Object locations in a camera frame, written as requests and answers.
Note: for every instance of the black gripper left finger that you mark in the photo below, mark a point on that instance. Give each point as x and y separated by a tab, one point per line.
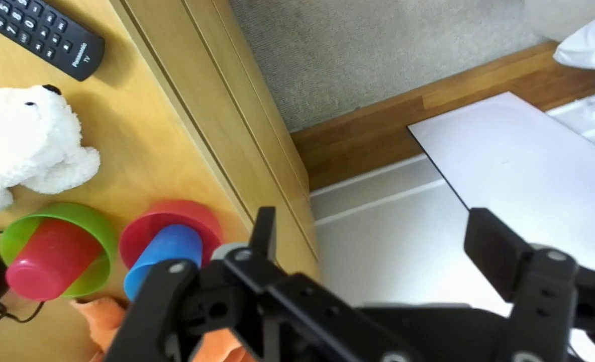
269	303

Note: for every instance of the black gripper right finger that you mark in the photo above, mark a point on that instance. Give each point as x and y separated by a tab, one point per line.
531	288

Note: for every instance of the large white board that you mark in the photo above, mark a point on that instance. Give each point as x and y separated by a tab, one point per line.
531	181

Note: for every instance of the blue plastic cup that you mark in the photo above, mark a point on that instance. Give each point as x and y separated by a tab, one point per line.
167	253

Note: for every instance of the magenta plastic plate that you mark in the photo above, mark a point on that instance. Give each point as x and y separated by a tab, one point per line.
169	214

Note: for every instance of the orange cloth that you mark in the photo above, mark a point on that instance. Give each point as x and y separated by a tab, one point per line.
99	322

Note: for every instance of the light wooden dresser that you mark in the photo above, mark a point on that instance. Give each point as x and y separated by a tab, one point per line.
143	153

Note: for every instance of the green plastic bowl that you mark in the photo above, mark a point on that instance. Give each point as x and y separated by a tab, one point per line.
89	221

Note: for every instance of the pink plastic cup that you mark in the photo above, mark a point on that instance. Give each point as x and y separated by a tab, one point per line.
49	262

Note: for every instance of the white plush bear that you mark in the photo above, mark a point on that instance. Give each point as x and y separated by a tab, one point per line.
22	141

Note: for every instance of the black remote control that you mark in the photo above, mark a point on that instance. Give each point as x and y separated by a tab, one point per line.
43	31

